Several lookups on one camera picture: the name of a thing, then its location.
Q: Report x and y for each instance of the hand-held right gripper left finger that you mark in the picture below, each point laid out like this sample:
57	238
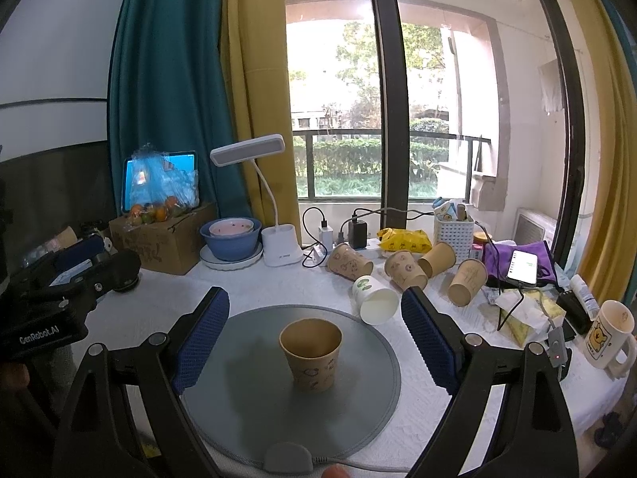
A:
201	343

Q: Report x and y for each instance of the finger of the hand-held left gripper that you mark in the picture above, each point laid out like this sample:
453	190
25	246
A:
79	254
119	269

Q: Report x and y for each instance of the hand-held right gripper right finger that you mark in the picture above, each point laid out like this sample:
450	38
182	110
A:
430	343

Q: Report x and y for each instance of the brown printed paper cup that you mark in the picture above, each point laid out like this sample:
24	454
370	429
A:
311	358
468	281
438	259
405	270
348	261

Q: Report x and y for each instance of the white paper cup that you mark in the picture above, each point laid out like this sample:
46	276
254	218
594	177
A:
378	303

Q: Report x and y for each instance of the person's left hand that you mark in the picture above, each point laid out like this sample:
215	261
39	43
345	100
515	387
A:
12	376

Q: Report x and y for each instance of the person's right hand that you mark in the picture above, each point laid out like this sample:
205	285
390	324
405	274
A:
336	472

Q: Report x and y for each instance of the cardboard box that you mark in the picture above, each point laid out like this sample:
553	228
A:
164	244

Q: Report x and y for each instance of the grey round mat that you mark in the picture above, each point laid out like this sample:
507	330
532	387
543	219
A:
249	383

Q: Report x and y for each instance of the white plate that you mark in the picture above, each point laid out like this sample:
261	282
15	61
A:
219	264

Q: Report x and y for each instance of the plastic bag of oranges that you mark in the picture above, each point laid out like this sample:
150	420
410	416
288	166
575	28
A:
164	184

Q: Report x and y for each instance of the blue bowl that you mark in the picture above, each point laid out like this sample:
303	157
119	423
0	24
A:
231	249

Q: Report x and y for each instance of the yellow tissue pack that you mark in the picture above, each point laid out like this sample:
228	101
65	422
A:
527	316

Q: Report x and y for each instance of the purple cloth bag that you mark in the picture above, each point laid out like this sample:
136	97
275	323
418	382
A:
497	264

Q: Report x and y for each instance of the yellow snack bag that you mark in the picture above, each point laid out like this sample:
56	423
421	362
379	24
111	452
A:
403	241

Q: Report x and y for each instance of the white perforated basket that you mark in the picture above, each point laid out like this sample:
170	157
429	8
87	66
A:
453	239

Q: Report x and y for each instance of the jar with orange lid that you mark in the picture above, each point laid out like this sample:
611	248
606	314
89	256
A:
481	244

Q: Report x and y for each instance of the white power strip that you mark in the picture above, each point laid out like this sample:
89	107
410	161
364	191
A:
371	244

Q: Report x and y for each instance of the pink bowl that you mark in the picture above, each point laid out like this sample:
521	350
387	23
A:
231	229

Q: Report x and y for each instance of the smartphone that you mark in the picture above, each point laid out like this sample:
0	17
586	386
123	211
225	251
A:
522	268

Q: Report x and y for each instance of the white desk lamp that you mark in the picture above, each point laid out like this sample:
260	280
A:
281	249

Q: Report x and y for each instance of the black charger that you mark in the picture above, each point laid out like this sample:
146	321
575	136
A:
357	234

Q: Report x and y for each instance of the black box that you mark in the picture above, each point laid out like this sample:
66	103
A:
572	311

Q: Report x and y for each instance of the white charger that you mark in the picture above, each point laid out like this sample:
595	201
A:
326	236

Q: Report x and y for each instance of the outdoor air conditioner unit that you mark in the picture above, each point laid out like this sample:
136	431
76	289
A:
535	231

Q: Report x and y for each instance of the white tube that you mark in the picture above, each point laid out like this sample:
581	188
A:
583	296

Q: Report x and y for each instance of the white bear mug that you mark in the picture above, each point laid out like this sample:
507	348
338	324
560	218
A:
607	338

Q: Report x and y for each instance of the teal curtain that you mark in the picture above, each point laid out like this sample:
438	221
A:
164	84

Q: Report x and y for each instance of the black balcony railing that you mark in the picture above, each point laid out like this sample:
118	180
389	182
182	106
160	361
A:
348	134

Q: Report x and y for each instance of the yellow curtain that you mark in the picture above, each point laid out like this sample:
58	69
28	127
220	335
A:
604	159
254	59

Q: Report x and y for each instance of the hanging grey cloth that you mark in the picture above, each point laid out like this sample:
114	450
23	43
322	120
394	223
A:
551	84

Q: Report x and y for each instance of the black window frame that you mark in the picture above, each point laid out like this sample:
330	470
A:
390	84

